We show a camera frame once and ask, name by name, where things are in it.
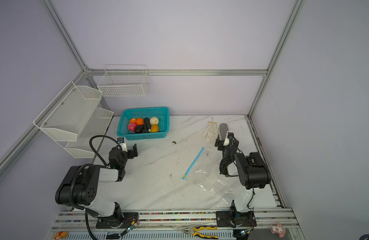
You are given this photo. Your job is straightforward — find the clear zip bag blue zipper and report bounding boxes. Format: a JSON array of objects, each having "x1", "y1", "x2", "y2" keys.
[{"x1": 182, "y1": 148, "x2": 255, "y2": 211}]

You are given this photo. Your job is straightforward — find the yellow orange toy fruit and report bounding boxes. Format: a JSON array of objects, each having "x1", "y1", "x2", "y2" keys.
[{"x1": 150, "y1": 124, "x2": 159, "y2": 133}]

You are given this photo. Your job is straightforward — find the cream toy pear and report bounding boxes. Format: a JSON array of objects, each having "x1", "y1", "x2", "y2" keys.
[{"x1": 150, "y1": 117, "x2": 160, "y2": 125}]

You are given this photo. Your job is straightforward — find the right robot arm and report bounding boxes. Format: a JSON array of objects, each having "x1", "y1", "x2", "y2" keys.
[{"x1": 214, "y1": 132, "x2": 271, "y2": 212}]

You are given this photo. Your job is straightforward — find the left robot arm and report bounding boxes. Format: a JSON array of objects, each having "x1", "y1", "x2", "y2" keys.
[{"x1": 55, "y1": 135, "x2": 139, "y2": 222}]

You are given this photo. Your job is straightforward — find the white work glove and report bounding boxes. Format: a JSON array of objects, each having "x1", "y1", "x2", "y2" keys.
[{"x1": 201, "y1": 122, "x2": 219, "y2": 146}]

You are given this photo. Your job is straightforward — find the grey oval stone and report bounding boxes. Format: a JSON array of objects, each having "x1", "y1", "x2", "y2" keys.
[{"x1": 219, "y1": 123, "x2": 229, "y2": 142}]

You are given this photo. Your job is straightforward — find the pink toy fruit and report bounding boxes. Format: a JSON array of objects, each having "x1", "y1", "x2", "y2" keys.
[{"x1": 128, "y1": 122, "x2": 138, "y2": 132}]

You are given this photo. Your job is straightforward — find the black toy avocado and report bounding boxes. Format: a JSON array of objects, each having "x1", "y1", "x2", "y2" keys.
[{"x1": 134, "y1": 125, "x2": 145, "y2": 134}]

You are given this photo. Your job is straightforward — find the black toy eggplant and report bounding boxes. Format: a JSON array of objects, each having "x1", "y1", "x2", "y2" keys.
[{"x1": 144, "y1": 118, "x2": 151, "y2": 132}]

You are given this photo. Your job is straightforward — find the white mesh shelf lower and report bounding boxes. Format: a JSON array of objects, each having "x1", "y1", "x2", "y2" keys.
[{"x1": 57, "y1": 108, "x2": 114, "y2": 159}]

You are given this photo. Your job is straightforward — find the white mesh shelf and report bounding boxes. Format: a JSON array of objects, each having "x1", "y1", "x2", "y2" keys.
[
  {"x1": 57, "y1": 108, "x2": 114, "y2": 159},
  {"x1": 33, "y1": 82, "x2": 103, "y2": 142}
]

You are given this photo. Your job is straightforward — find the teal plastic basket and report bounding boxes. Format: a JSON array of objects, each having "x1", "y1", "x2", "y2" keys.
[{"x1": 117, "y1": 107, "x2": 170, "y2": 141}]

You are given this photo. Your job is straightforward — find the white mesh shelf upper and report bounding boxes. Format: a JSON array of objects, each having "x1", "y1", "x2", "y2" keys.
[{"x1": 33, "y1": 82, "x2": 103, "y2": 142}]

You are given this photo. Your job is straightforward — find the pink toy figure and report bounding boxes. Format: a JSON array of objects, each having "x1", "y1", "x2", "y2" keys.
[{"x1": 270, "y1": 222, "x2": 285, "y2": 238}]

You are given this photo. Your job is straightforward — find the yellow toy figure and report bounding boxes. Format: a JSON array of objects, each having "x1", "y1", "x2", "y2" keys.
[{"x1": 53, "y1": 232, "x2": 68, "y2": 240}]

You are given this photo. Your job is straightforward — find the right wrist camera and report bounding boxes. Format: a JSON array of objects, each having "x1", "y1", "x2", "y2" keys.
[{"x1": 223, "y1": 134, "x2": 229, "y2": 147}]

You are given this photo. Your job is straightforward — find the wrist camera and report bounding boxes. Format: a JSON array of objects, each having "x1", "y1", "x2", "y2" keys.
[
  {"x1": 223, "y1": 134, "x2": 229, "y2": 147},
  {"x1": 117, "y1": 137, "x2": 128, "y2": 152}
]

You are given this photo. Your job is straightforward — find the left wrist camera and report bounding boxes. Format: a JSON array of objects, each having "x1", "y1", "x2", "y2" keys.
[{"x1": 117, "y1": 137, "x2": 128, "y2": 152}]

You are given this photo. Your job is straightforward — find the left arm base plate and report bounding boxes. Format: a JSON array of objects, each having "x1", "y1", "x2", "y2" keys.
[{"x1": 96, "y1": 212, "x2": 139, "y2": 229}]

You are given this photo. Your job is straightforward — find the white wire basket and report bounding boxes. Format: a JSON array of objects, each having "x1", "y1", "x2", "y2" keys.
[{"x1": 97, "y1": 65, "x2": 150, "y2": 97}]

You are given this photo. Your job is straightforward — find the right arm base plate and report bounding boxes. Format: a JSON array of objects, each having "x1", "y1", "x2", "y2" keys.
[{"x1": 215, "y1": 211, "x2": 257, "y2": 228}]

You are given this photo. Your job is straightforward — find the yellow handled pliers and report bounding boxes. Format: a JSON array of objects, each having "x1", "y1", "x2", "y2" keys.
[{"x1": 178, "y1": 225, "x2": 219, "y2": 240}]

